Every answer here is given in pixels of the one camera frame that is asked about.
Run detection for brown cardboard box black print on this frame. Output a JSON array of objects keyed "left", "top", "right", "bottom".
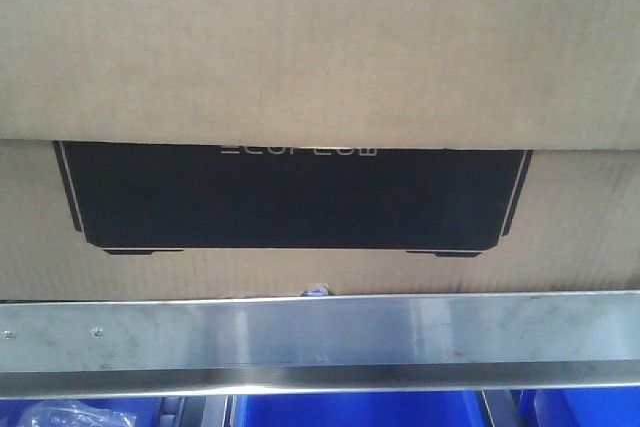
[{"left": 1, "top": 0, "right": 639, "bottom": 300}]

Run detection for small blue white object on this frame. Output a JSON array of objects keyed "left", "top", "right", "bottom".
[{"left": 302, "top": 284, "right": 331, "bottom": 297}]

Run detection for blue plastic bin middle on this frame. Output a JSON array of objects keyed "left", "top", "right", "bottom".
[{"left": 231, "top": 391, "right": 485, "bottom": 426}]

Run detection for blue plastic bin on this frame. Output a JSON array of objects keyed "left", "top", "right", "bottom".
[
  {"left": 1, "top": 397, "right": 160, "bottom": 426},
  {"left": 231, "top": 391, "right": 485, "bottom": 426},
  {"left": 517, "top": 387, "right": 639, "bottom": 427}
]

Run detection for blue plastic bin left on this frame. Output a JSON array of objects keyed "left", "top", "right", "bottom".
[{"left": 1, "top": 397, "right": 160, "bottom": 426}]

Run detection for clear plastic bag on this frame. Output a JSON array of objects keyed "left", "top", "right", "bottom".
[{"left": 17, "top": 400, "right": 137, "bottom": 427}]

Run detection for blue plastic bin right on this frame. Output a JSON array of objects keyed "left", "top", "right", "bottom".
[{"left": 517, "top": 387, "right": 639, "bottom": 427}]

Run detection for metal shelf rail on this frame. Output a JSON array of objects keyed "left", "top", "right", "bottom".
[{"left": 1, "top": 291, "right": 639, "bottom": 399}]

